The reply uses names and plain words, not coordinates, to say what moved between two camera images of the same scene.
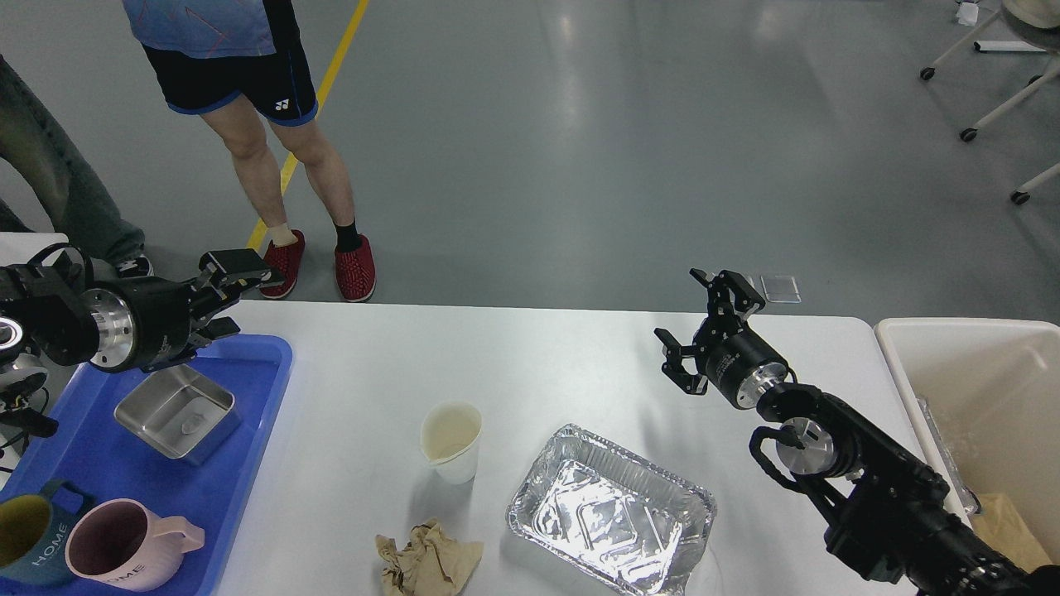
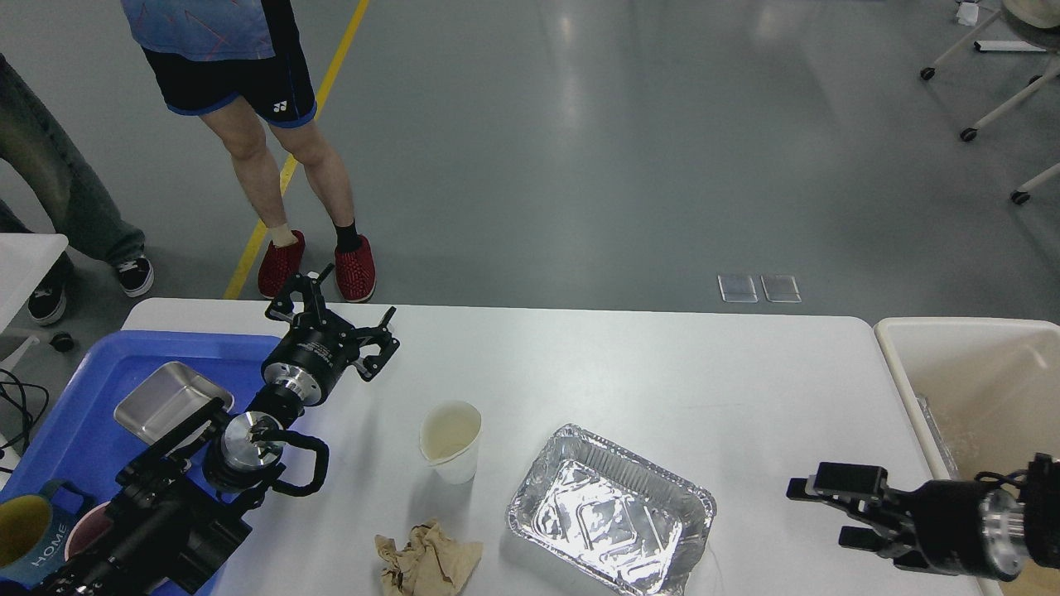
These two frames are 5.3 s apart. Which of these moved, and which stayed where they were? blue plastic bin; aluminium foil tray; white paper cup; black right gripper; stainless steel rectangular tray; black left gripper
Moved: black left gripper; black right gripper
Stayed: aluminium foil tray; blue plastic bin; stainless steel rectangular tray; white paper cup
